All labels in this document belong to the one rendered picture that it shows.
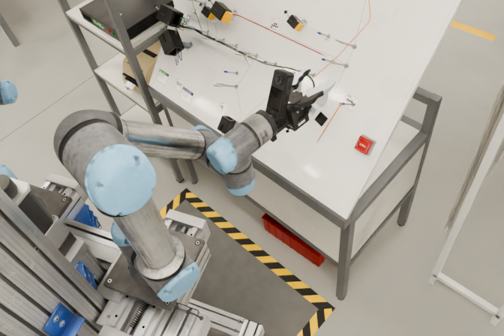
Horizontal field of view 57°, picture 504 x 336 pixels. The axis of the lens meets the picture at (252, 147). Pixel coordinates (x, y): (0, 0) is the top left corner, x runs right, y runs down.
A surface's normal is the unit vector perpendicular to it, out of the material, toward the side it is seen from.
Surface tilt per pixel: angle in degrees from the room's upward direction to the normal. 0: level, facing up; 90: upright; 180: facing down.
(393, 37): 49
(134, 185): 82
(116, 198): 82
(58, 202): 0
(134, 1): 0
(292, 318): 0
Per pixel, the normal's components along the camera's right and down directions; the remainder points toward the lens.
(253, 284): -0.11, -0.62
